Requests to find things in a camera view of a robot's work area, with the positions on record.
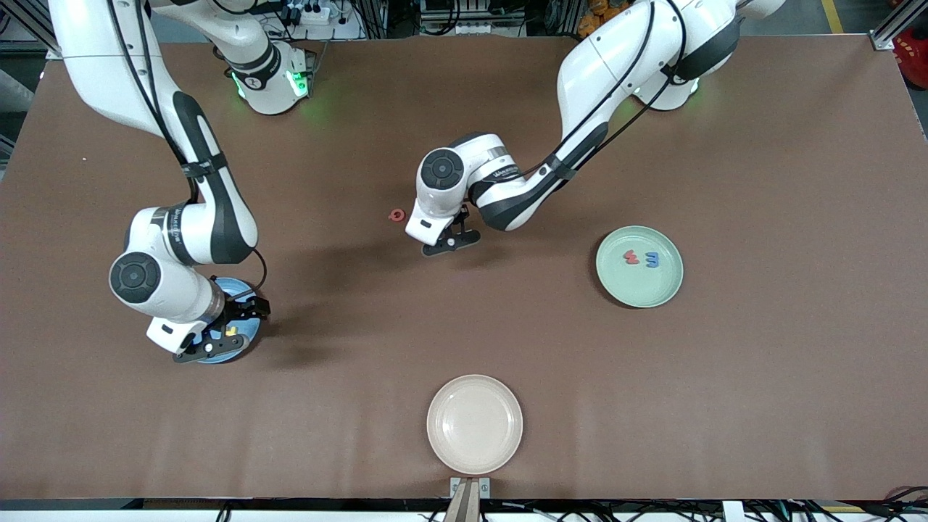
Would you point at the red foam letter Q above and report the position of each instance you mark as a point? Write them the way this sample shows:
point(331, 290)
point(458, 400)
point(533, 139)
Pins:
point(396, 215)

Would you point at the red foam letter w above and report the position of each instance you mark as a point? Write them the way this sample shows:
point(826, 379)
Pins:
point(632, 257)

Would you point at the blue foam lowercase m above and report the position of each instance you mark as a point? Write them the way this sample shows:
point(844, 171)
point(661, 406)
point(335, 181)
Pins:
point(652, 259)

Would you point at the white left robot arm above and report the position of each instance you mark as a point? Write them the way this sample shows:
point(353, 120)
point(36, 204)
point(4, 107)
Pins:
point(602, 72)

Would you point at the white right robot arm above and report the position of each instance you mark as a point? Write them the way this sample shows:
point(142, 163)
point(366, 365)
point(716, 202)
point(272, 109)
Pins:
point(94, 65)

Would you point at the blue plate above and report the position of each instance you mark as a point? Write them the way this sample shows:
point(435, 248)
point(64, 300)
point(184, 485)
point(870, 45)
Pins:
point(250, 330)

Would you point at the green plate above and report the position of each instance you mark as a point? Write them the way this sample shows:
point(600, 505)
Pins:
point(639, 286)

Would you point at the beige plate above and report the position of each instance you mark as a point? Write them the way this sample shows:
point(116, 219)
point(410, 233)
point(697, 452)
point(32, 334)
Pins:
point(475, 425)

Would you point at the orange packets pile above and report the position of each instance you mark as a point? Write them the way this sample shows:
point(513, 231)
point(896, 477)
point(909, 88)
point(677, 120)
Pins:
point(598, 18)

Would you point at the white power strip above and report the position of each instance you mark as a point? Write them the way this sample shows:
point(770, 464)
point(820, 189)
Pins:
point(308, 13)

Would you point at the red object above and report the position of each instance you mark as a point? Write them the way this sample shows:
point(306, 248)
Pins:
point(912, 51)

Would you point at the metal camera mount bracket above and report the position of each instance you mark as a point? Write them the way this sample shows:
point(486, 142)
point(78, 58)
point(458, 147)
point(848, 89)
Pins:
point(469, 493)

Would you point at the aluminium frame profile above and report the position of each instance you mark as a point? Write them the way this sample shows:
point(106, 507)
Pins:
point(32, 18)
point(895, 25)

